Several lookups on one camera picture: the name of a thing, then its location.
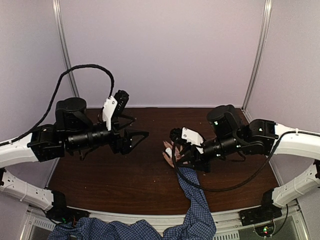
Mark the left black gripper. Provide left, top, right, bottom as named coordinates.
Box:
left=65, top=113, right=150, bottom=156

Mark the pink nail polish bottle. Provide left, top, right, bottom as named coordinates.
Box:
left=174, top=148, right=182, bottom=163

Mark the white nail polish cap brush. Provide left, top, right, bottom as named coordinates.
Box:
left=165, top=147, right=172, bottom=157

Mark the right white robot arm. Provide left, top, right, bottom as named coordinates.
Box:
left=169, top=104, right=320, bottom=221

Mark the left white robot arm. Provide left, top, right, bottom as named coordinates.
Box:
left=0, top=97, right=149, bottom=222

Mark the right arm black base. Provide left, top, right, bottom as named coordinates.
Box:
left=239, top=206, right=282, bottom=227

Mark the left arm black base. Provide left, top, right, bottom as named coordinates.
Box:
left=45, top=207, right=90, bottom=223

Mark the mannequin hand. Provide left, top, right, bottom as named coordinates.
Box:
left=162, top=141, right=183, bottom=168

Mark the right black cable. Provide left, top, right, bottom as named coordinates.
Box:
left=172, top=132, right=320, bottom=193

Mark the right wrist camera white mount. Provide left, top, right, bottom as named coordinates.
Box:
left=169, top=127, right=205, bottom=154

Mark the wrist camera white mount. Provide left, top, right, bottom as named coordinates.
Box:
left=169, top=127, right=205, bottom=154
left=102, top=90, right=129, bottom=131

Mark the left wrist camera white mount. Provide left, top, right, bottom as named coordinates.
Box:
left=102, top=90, right=129, bottom=131

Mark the left black braided cable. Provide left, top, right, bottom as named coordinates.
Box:
left=9, top=63, right=115, bottom=146

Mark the right aluminium frame post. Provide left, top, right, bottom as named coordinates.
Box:
left=241, top=0, right=273, bottom=113

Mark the aluminium frame post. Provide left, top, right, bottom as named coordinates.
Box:
left=52, top=0, right=80, bottom=97
left=241, top=0, right=273, bottom=113

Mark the left aluminium frame post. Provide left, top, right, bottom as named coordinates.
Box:
left=52, top=0, right=80, bottom=97

